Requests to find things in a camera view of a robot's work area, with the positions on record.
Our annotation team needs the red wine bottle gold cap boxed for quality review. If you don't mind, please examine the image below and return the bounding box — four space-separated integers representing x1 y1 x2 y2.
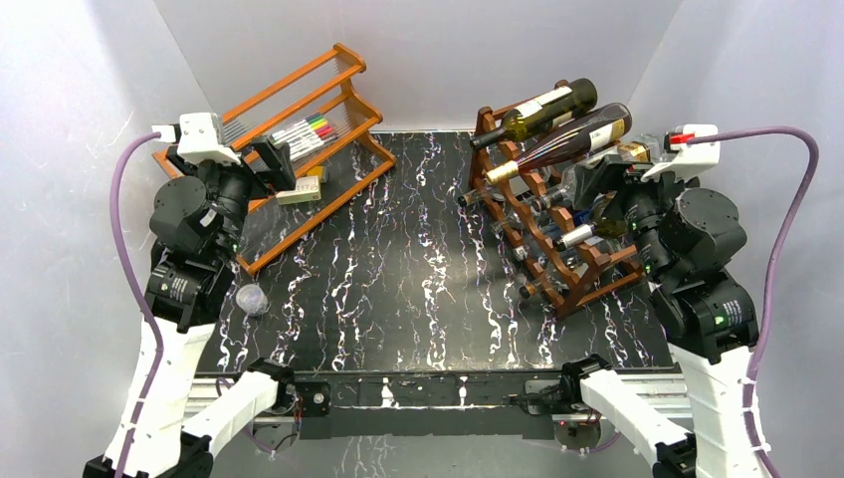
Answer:
484 103 633 184

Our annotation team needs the dark wine bottle silver cap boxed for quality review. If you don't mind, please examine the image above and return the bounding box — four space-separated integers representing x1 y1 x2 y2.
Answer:
554 201 627 251

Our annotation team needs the green wine bottle white label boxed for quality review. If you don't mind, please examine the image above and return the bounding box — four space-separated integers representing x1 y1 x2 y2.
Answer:
470 78 598 150

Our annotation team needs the clear liquor bottle dark label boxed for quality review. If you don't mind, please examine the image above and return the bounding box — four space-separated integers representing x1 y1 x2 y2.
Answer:
530 135 663 211

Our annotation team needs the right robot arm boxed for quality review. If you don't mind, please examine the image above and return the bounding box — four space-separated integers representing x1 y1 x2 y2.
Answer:
558 154 773 477

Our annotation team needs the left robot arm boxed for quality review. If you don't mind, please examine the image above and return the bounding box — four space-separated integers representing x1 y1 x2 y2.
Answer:
84 150 301 477

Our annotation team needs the orange wooden shelf rack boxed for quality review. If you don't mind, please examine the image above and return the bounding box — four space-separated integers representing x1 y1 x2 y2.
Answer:
151 43 398 277

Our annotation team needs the blue label clear bottle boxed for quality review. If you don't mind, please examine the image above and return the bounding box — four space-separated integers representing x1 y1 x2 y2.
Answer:
491 211 590 237

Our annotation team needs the brown wooden wine rack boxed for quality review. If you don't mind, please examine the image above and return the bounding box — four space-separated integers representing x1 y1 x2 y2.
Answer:
458 100 643 317

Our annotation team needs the lower clear bottle in rack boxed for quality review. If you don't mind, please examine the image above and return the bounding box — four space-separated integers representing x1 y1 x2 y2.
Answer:
513 246 569 301

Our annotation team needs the small cream box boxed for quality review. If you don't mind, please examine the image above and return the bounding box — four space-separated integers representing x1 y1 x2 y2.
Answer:
275 175 321 205

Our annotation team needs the pack of coloured markers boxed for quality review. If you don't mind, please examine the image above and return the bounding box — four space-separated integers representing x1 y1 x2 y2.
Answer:
270 113 338 161

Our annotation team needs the clear plastic ball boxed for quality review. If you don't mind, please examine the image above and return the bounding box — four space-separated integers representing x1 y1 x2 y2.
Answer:
235 284 270 317

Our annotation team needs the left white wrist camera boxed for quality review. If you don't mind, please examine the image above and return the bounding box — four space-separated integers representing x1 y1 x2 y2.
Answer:
176 113 242 166

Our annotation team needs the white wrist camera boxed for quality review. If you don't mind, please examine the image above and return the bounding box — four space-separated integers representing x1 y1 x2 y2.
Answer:
176 113 242 166
641 123 721 183

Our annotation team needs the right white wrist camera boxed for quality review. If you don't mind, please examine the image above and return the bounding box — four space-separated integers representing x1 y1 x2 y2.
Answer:
641 123 721 183

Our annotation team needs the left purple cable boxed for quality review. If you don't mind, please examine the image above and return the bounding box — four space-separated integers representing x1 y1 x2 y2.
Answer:
108 130 165 478

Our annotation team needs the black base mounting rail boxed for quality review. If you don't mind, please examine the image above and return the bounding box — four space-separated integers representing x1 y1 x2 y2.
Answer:
295 370 611 446

